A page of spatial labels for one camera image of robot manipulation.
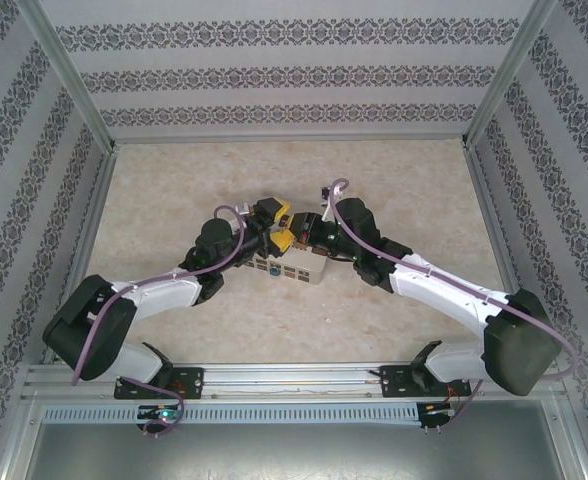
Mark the white box with patterned tiles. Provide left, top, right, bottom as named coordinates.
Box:
left=241, top=246, right=329, bottom=287

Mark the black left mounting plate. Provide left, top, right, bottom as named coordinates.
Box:
left=113, top=366, right=205, bottom=400

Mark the black mounting plate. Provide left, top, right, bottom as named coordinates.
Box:
left=381, top=364, right=470, bottom=400
left=113, top=366, right=205, bottom=400

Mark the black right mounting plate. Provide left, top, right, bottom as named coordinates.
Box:
left=381, top=364, right=470, bottom=400

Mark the left controller board green light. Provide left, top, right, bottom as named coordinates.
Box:
left=138, top=407, right=180, bottom=421

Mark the grey metal panel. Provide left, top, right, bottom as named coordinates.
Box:
left=23, top=423, right=568, bottom=480

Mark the aluminium side rail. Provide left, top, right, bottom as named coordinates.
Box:
left=48, top=144, right=119, bottom=362
left=463, top=142, right=526, bottom=294

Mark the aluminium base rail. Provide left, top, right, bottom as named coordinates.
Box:
left=21, top=362, right=568, bottom=401

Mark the slotted grey cable duct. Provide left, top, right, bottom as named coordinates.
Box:
left=41, top=403, right=420, bottom=426

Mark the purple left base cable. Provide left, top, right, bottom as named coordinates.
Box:
left=118, top=377, right=184, bottom=437

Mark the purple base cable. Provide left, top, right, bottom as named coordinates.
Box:
left=443, top=378, right=485, bottom=431
left=118, top=377, right=184, bottom=437

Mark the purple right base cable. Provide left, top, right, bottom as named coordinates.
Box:
left=443, top=378, right=485, bottom=431

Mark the aluminium frame post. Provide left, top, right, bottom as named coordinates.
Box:
left=461, top=0, right=559, bottom=147
left=16, top=0, right=121, bottom=152

